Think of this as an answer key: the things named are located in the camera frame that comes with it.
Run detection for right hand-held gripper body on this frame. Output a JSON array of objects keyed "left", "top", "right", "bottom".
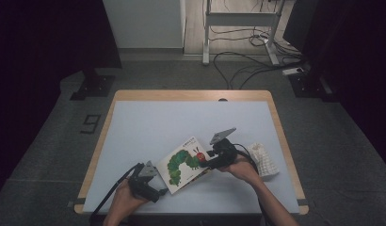
[{"left": 209, "top": 126, "right": 240, "bottom": 169}]

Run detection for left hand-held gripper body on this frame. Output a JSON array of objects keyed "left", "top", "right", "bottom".
[{"left": 128, "top": 160, "right": 161, "bottom": 202}]

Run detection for caterpillar picture book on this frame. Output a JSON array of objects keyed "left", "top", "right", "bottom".
[{"left": 155, "top": 136, "right": 215, "bottom": 195}]

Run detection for white cloth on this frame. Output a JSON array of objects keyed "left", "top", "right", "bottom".
[{"left": 247, "top": 142, "right": 281, "bottom": 182}]

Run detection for person's left hand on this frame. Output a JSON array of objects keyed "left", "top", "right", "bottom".
[{"left": 109, "top": 180, "right": 149, "bottom": 221}]

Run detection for person's right hand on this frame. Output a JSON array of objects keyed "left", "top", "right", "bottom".
[{"left": 217, "top": 154, "right": 262, "bottom": 186}]

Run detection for wooden table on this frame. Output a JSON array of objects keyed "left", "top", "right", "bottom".
[{"left": 73, "top": 89, "right": 310, "bottom": 216}]

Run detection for black floor tape marker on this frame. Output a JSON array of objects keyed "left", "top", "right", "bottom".
[{"left": 80, "top": 114, "right": 102, "bottom": 135}]

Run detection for white power strip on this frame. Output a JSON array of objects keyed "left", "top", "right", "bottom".
[{"left": 281, "top": 66, "right": 305, "bottom": 76}]

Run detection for black stand base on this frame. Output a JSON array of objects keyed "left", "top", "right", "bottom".
[
  {"left": 288, "top": 73, "right": 340, "bottom": 103},
  {"left": 69, "top": 67, "right": 116, "bottom": 102}
]

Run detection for white cabinet panel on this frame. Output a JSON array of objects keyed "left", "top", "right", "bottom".
[{"left": 102, "top": 0, "right": 186, "bottom": 50}]

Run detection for black curtain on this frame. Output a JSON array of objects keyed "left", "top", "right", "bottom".
[
  {"left": 281, "top": 0, "right": 386, "bottom": 173},
  {"left": 0, "top": 0, "right": 122, "bottom": 202}
]

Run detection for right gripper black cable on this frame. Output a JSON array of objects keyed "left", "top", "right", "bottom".
[{"left": 231, "top": 143, "right": 268, "bottom": 226}]

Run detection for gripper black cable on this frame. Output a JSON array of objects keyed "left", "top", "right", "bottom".
[
  {"left": 88, "top": 162, "right": 144, "bottom": 224},
  {"left": 231, "top": 143, "right": 268, "bottom": 226}
]

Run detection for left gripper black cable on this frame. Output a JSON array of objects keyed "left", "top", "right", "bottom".
[{"left": 88, "top": 162, "right": 144, "bottom": 224}]

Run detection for black floor cable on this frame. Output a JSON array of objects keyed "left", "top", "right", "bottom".
[{"left": 212, "top": 51, "right": 308, "bottom": 90}]

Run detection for tangled black cables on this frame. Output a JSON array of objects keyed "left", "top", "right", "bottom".
[{"left": 209, "top": 24, "right": 303, "bottom": 60}]

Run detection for white metal desk frame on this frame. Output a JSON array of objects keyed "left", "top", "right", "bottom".
[{"left": 201, "top": 0, "right": 286, "bottom": 66}]

